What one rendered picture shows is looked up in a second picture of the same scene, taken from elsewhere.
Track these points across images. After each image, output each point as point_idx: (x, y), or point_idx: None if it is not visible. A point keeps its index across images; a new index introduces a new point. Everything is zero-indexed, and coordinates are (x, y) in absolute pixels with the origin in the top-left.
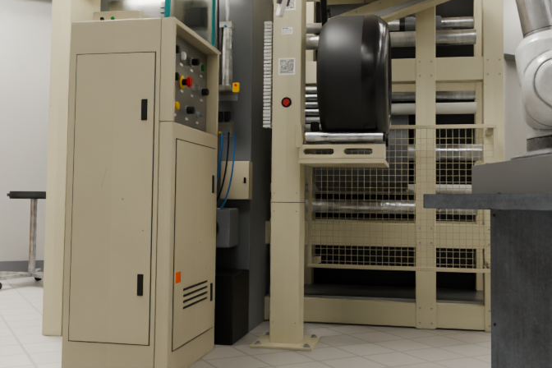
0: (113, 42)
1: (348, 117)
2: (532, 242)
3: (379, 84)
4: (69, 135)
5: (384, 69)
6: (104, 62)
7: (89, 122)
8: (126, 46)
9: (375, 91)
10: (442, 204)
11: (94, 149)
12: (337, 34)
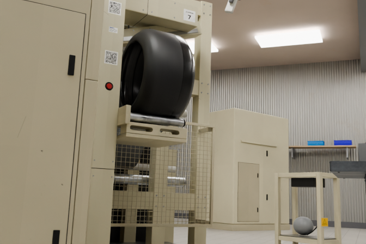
0: None
1: (166, 104)
2: None
3: (191, 84)
4: None
5: (194, 74)
6: (31, 10)
7: (8, 67)
8: (55, 1)
9: (189, 89)
10: (351, 169)
11: (13, 95)
12: (164, 41)
